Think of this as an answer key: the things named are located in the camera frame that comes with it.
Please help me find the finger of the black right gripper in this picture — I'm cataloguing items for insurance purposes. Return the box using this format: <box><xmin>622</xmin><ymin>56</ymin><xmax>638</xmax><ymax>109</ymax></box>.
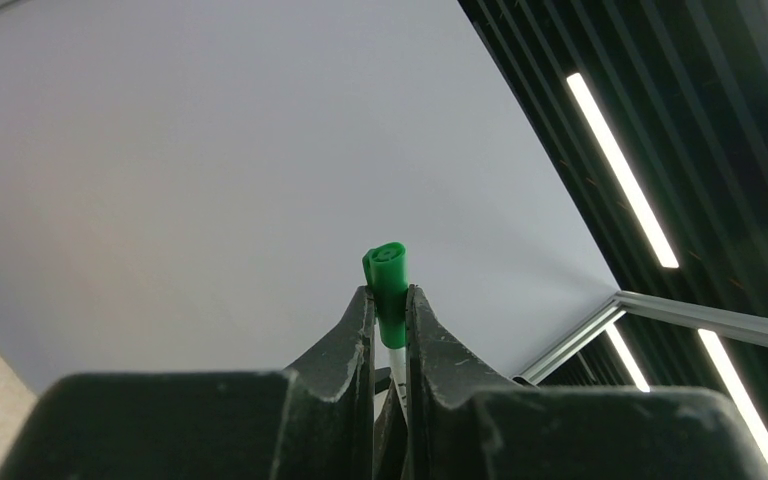
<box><xmin>373</xmin><ymin>367</ymin><xmax>406</xmax><ymax>479</ymax></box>

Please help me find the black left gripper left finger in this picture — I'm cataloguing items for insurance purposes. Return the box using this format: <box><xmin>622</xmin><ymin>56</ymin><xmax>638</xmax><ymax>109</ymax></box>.
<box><xmin>0</xmin><ymin>287</ymin><xmax>374</xmax><ymax>479</ymax></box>

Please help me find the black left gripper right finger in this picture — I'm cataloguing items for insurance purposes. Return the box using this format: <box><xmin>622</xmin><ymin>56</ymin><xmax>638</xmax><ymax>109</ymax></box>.
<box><xmin>405</xmin><ymin>286</ymin><xmax>768</xmax><ymax>479</ymax></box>

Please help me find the green whiteboard marker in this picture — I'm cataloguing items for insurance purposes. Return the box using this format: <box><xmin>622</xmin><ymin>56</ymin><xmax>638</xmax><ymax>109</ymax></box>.
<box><xmin>387</xmin><ymin>347</ymin><xmax>409</xmax><ymax>420</ymax></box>

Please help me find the green marker cap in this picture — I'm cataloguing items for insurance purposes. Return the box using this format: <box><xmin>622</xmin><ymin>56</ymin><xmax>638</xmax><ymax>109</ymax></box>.
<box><xmin>362</xmin><ymin>242</ymin><xmax>409</xmax><ymax>350</ymax></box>

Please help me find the ceiling light strip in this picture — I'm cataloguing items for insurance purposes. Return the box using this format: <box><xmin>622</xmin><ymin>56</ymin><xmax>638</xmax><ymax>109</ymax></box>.
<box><xmin>566</xmin><ymin>73</ymin><xmax>679</xmax><ymax>269</ymax></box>
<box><xmin>697</xmin><ymin>329</ymin><xmax>768</xmax><ymax>465</ymax></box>

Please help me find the aluminium frame post right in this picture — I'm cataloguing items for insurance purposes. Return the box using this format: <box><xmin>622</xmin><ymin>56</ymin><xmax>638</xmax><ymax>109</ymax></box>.
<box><xmin>516</xmin><ymin>291</ymin><xmax>768</xmax><ymax>384</ymax></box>

